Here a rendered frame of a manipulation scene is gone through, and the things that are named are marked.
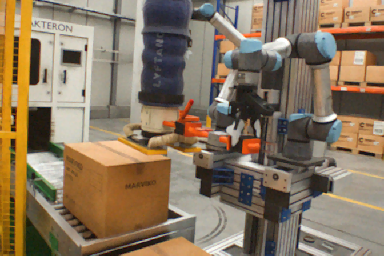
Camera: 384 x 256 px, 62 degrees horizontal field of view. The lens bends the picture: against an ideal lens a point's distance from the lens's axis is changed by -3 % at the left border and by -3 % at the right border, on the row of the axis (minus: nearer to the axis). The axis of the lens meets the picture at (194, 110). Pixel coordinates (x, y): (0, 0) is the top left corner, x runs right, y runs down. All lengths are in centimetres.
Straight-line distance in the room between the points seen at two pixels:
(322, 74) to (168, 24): 72
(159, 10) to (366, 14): 755
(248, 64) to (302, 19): 95
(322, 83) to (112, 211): 119
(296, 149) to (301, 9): 80
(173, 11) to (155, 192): 97
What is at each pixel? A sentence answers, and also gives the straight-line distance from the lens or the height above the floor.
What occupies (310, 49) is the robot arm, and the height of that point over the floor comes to 156.
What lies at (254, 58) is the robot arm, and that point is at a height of 148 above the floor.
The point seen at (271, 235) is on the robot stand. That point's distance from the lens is 215.
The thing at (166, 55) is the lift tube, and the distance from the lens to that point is 152.
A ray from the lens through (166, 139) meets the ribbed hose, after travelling 143.
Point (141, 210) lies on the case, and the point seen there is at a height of 68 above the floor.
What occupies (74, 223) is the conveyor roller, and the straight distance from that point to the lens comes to 208.
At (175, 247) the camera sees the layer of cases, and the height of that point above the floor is 54.
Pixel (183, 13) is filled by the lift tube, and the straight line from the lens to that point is 155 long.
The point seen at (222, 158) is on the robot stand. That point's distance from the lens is 198.
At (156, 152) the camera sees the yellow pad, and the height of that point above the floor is 107.
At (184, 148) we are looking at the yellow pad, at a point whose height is 108.
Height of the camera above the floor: 138
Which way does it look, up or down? 4 degrees down
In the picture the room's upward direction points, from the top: 4 degrees clockwise
